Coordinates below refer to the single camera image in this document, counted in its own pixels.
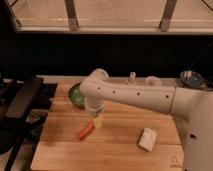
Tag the yellowish translucent gripper body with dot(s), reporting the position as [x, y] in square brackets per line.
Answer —
[98, 121]

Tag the orange red pepper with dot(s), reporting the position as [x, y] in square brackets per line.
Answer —
[85, 131]

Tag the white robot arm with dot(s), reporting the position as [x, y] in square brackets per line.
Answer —
[195, 106]

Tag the white sponge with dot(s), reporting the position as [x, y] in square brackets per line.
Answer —
[148, 139]

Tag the green bowl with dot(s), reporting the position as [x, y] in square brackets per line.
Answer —
[75, 96]

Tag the clear glass bottle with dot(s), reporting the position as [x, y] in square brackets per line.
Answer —
[132, 79]

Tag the white plastic cup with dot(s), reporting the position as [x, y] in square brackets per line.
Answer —
[153, 81]

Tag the black office chair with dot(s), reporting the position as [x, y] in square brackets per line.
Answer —
[14, 128]

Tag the round metal dish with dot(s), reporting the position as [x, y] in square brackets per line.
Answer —
[191, 79]

